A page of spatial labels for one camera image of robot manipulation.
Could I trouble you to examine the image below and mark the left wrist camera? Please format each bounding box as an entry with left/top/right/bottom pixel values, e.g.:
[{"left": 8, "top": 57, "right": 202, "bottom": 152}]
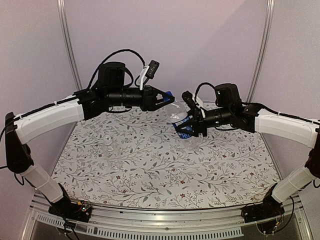
[{"left": 137, "top": 60, "right": 160, "bottom": 90}]

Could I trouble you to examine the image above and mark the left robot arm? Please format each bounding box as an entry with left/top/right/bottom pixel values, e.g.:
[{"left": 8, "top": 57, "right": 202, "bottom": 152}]
[{"left": 2, "top": 60, "right": 175, "bottom": 217}]

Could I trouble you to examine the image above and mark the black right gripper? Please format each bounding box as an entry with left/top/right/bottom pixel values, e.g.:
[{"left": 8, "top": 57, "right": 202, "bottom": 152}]
[{"left": 175, "top": 106, "right": 233, "bottom": 137}]

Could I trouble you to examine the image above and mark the clear empty plastic bottle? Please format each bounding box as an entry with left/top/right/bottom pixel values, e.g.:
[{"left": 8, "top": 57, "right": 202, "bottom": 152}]
[{"left": 101, "top": 134, "right": 124, "bottom": 170}]

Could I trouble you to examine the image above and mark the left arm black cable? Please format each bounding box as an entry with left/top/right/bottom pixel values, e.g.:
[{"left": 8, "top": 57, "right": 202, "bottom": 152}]
[{"left": 87, "top": 48, "right": 147, "bottom": 91}]

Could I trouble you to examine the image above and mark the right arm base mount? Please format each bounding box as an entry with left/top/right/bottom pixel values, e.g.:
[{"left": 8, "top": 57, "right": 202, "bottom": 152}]
[{"left": 241, "top": 195, "right": 285, "bottom": 223}]

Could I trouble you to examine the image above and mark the right aluminium corner post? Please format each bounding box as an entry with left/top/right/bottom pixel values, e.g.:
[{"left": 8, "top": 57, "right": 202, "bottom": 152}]
[{"left": 246, "top": 0, "right": 275, "bottom": 102}]

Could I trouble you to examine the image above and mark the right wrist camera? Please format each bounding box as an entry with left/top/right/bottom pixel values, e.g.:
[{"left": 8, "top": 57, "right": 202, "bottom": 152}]
[{"left": 181, "top": 91, "right": 206, "bottom": 118}]

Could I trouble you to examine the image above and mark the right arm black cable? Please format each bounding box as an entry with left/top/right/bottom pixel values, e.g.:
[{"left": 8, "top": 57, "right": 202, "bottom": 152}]
[{"left": 194, "top": 82, "right": 217, "bottom": 97}]

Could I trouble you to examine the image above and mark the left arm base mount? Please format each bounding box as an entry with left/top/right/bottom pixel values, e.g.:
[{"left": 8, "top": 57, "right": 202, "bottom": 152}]
[{"left": 48, "top": 185, "right": 92, "bottom": 223}]

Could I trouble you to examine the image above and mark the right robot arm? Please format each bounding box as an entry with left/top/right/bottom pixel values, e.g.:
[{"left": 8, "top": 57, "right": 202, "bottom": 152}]
[{"left": 176, "top": 83, "right": 320, "bottom": 218}]

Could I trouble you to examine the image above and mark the aluminium front frame rail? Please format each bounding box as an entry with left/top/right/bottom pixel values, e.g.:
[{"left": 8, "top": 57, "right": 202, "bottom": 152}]
[{"left": 21, "top": 194, "right": 316, "bottom": 240}]

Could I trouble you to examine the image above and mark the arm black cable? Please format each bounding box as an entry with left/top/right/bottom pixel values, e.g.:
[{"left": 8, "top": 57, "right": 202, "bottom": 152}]
[
  {"left": 87, "top": 48, "right": 147, "bottom": 91},
  {"left": 194, "top": 82, "right": 217, "bottom": 97}
]

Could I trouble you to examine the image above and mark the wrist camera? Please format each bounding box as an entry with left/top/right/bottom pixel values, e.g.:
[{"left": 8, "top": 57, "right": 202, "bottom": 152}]
[
  {"left": 137, "top": 60, "right": 160, "bottom": 90},
  {"left": 181, "top": 91, "right": 206, "bottom": 118}
]

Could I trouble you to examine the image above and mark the blue bottle cap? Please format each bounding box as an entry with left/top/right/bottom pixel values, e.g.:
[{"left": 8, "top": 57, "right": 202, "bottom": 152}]
[{"left": 163, "top": 91, "right": 175, "bottom": 104}]

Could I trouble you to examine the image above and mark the blue label plastic bottle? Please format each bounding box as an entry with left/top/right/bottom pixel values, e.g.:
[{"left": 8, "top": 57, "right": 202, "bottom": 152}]
[{"left": 165, "top": 100, "right": 200, "bottom": 151}]

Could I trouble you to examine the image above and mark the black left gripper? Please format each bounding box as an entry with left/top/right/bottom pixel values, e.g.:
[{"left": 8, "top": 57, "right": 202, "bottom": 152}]
[{"left": 107, "top": 85, "right": 176, "bottom": 112}]

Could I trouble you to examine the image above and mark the left aluminium corner post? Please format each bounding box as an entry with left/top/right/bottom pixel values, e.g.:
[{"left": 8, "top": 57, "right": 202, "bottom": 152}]
[{"left": 56, "top": 0, "right": 83, "bottom": 91}]

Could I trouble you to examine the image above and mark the floral patterned table mat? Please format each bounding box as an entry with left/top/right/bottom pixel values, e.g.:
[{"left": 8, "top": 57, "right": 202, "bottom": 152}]
[{"left": 51, "top": 108, "right": 280, "bottom": 209}]

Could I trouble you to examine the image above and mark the aluminium corner post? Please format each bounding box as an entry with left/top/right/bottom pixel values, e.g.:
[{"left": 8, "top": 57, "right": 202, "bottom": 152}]
[
  {"left": 246, "top": 0, "right": 275, "bottom": 102},
  {"left": 56, "top": 0, "right": 83, "bottom": 91}
]

